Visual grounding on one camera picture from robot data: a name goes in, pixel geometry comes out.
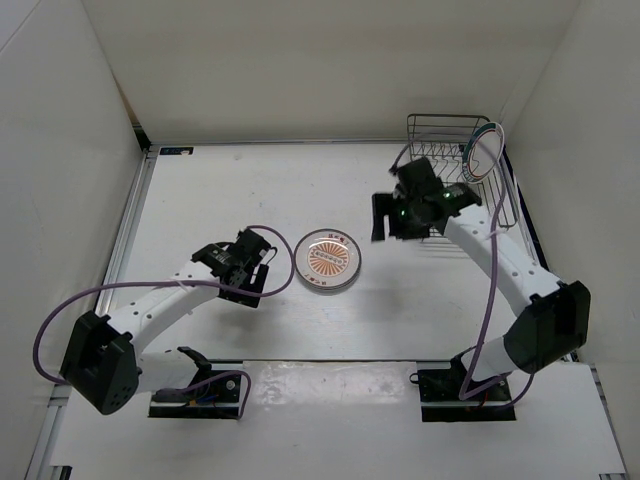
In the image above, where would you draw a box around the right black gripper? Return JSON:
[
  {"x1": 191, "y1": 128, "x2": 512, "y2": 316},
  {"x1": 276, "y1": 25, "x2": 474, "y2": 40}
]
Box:
[{"x1": 371, "y1": 192, "x2": 431, "y2": 242}]

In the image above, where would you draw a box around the green red ring plate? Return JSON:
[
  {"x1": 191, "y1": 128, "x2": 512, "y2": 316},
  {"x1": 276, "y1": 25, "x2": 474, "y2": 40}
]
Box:
[{"x1": 461, "y1": 122, "x2": 505, "y2": 184}]

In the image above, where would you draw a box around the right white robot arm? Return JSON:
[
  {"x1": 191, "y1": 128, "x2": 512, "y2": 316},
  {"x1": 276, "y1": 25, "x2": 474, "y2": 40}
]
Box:
[{"x1": 371, "y1": 158, "x2": 591, "y2": 400}]

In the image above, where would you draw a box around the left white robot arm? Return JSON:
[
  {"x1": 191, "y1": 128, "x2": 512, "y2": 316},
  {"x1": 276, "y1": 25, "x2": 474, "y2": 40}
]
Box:
[{"x1": 61, "y1": 229, "x2": 272, "y2": 415}]

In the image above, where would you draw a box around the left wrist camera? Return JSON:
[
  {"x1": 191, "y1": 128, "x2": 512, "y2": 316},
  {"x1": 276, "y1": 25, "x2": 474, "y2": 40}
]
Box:
[{"x1": 260, "y1": 246, "x2": 278, "y2": 265}]

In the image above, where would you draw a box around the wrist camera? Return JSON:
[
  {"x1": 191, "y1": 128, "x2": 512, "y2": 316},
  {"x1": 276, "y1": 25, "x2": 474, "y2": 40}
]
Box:
[
  {"x1": 389, "y1": 165, "x2": 405, "y2": 184},
  {"x1": 260, "y1": 246, "x2": 278, "y2": 265}
]

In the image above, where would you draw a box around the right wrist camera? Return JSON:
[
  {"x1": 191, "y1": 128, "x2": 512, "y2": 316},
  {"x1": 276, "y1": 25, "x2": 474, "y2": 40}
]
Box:
[{"x1": 389, "y1": 165, "x2": 405, "y2": 184}]

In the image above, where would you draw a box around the black wire dish rack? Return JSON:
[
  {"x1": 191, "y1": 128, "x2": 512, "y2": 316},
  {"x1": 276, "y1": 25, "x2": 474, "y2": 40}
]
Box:
[{"x1": 406, "y1": 113, "x2": 519, "y2": 230}]

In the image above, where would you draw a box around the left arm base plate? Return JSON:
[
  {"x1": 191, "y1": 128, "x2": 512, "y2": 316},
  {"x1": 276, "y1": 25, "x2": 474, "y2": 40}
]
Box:
[{"x1": 148, "y1": 369, "x2": 252, "y2": 420}]

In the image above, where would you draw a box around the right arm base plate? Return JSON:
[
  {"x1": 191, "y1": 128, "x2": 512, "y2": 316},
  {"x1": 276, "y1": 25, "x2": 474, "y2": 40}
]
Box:
[{"x1": 409, "y1": 368, "x2": 516, "y2": 423}]

